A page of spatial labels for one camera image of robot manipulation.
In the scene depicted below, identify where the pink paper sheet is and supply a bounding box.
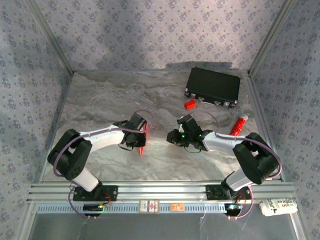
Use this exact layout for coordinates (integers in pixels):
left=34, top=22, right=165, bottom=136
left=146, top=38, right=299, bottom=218
left=138, top=123, right=153, bottom=158

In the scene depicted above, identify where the red cylinder with white cap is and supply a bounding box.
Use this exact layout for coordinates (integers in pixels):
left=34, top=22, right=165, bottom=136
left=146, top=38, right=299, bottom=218
left=229, top=113, right=249, bottom=137

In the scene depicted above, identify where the black hard case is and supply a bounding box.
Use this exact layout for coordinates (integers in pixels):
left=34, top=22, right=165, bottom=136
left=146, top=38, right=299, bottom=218
left=184, top=66, right=241, bottom=108

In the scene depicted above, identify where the white printed label card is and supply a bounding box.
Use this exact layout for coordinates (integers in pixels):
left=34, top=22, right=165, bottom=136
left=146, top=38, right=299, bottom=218
left=138, top=199, right=160, bottom=215

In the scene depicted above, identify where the white crumpled packet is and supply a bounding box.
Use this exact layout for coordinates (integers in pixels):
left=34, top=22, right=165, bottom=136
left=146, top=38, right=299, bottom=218
left=258, top=198, right=299, bottom=218

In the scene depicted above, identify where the long aluminium mounting rail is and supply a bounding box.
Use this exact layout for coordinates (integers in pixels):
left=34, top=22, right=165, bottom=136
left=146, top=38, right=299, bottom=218
left=27, top=181, right=296, bottom=202

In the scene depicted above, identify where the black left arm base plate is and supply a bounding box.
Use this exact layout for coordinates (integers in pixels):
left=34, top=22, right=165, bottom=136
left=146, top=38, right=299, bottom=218
left=72, top=185, right=119, bottom=202

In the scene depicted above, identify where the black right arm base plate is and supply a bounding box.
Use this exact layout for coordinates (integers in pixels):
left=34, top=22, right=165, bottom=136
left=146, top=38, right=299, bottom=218
left=206, top=184, right=252, bottom=201

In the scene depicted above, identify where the grey slotted cable duct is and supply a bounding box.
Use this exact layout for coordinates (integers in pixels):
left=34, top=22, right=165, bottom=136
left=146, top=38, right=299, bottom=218
left=36, top=201, right=263, bottom=215

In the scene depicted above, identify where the aluminium table edge rail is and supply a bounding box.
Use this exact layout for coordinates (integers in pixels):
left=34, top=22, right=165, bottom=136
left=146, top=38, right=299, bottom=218
left=246, top=72, right=285, bottom=182
left=37, top=73, right=74, bottom=183

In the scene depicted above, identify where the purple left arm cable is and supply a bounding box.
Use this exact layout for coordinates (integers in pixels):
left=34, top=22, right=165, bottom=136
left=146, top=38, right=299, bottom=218
left=53, top=109, right=156, bottom=221

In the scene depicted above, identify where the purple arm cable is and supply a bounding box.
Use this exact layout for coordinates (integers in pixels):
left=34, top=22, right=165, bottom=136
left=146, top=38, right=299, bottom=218
left=53, top=109, right=156, bottom=221
left=194, top=109, right=283, bottom=221

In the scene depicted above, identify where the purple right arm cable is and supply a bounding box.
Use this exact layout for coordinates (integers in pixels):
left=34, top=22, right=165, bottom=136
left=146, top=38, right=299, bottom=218
left=194, top=109, right=283, bottom=221

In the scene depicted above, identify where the aluminium frame post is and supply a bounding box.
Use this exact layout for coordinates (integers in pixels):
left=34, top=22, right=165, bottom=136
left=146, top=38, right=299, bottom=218
left=247, top=0, right=297, bottom=76

